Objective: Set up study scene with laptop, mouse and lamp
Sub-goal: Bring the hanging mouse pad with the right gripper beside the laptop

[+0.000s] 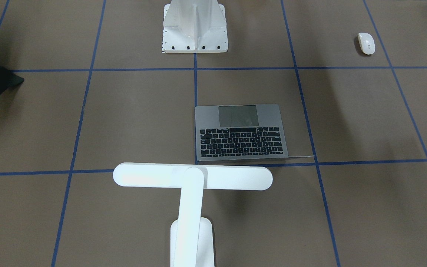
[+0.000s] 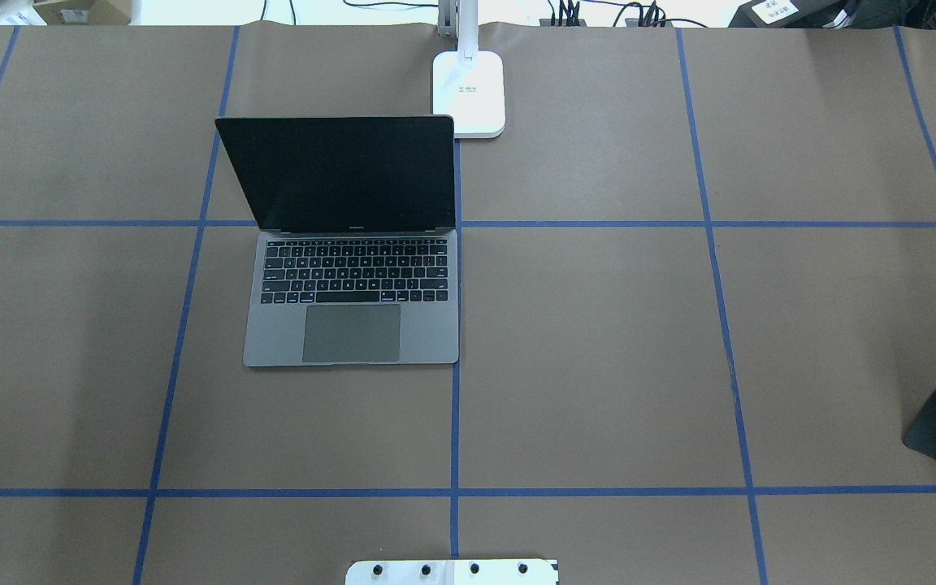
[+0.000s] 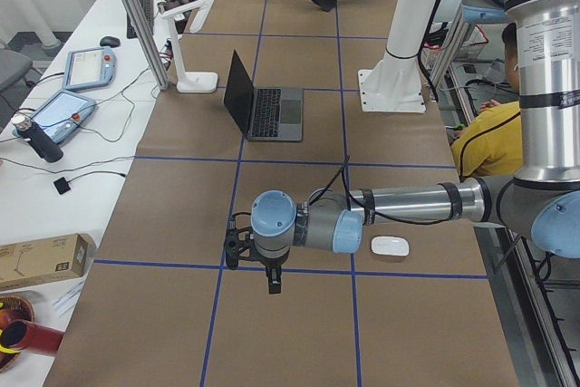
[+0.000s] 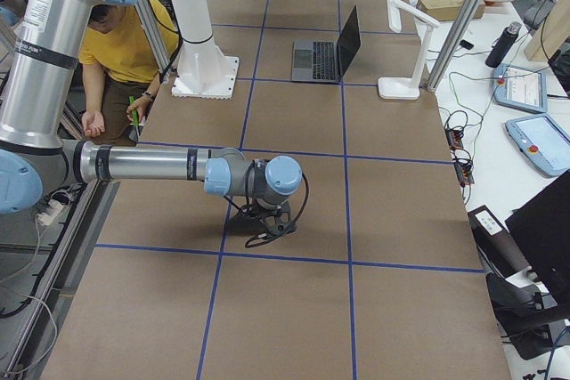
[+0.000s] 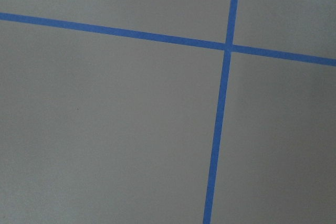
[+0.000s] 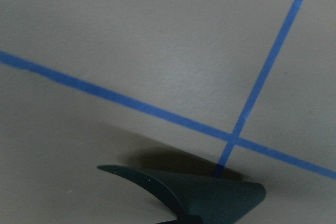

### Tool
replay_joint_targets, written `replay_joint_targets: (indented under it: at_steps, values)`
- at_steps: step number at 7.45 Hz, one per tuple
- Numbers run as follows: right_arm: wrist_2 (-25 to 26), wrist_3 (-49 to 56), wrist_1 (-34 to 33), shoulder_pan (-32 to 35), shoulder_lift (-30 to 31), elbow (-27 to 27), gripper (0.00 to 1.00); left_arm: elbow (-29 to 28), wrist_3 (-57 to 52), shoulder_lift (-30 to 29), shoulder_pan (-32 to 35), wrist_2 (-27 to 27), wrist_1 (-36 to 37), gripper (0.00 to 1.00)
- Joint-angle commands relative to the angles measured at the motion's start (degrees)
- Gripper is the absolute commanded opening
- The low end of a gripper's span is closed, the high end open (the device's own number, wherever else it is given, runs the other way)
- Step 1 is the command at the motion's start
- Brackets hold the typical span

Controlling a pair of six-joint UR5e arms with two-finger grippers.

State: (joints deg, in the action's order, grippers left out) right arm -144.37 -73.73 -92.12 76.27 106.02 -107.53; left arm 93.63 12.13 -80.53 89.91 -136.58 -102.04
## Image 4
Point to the white power strip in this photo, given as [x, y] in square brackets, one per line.
[52, 211]

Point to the black box with white label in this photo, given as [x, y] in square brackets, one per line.
[496, 242]

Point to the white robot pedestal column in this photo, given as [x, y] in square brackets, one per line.
[202, 68]

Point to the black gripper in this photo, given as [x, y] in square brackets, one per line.
[256, 214]

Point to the far blue teach pendant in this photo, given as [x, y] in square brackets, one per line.
[519, 88]

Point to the green stick tool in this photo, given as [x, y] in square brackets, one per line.
[134, 113]

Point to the black water bottle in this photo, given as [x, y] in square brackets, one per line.
[503, 44]

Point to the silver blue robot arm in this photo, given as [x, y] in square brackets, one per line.
[43, 146]

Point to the grey laptop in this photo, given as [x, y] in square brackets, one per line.
[325, 61]

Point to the black monitor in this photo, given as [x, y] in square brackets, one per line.
[540, 229]

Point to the cardboard box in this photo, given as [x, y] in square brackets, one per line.
[442, 10]

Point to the person in yellow shirt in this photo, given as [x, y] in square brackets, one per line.
[117, 62]

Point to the near blue teach pendant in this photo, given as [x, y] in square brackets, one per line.
[544, 143]

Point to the blue teach pendant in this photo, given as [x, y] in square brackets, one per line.
[519, 88]
[544, 143]

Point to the aluminium frame post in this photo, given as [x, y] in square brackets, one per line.
[455, 34]

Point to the orange circuit board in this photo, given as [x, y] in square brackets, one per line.
[461, 158]

